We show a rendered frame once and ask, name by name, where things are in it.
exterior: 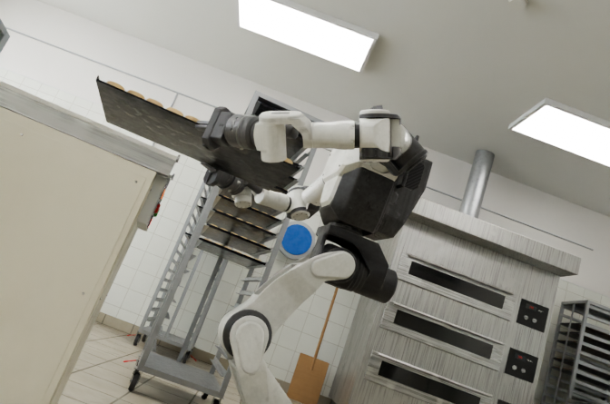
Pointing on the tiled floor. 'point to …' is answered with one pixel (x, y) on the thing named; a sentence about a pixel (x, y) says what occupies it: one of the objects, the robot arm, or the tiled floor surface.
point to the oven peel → (309, 372)
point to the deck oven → (454, 316)
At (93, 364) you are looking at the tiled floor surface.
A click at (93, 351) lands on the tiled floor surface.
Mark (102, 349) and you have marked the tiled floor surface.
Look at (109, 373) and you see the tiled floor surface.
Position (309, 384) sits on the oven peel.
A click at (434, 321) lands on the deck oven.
